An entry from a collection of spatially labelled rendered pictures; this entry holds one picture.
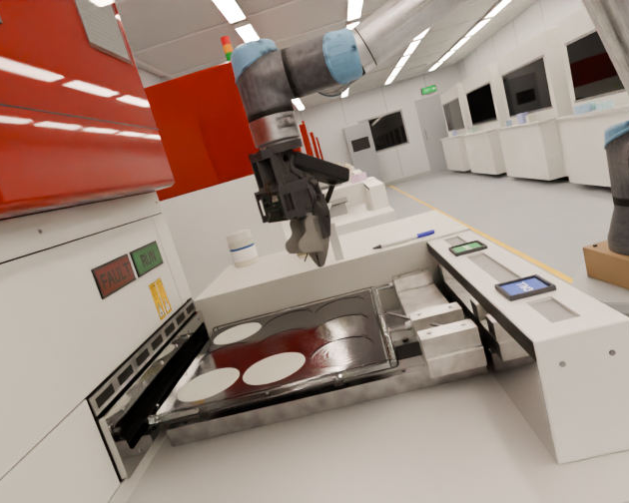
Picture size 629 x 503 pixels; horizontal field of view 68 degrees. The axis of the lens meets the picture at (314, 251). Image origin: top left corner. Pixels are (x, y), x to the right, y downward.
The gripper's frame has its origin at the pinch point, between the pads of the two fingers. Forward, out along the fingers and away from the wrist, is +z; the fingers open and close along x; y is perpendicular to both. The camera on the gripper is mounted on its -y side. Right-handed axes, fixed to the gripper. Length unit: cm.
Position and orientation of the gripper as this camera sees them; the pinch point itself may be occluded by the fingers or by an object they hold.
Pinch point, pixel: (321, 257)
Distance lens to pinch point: 79.3
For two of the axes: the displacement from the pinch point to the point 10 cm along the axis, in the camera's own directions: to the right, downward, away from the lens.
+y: -7.4, 3.2, -5.9
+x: 6.2, -0.3, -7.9
